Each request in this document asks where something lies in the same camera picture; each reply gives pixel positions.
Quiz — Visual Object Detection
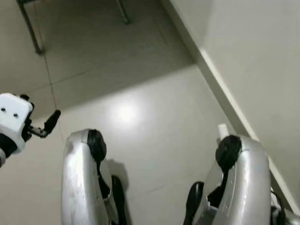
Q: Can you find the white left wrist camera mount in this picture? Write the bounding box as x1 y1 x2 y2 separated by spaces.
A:
0 93 34 153

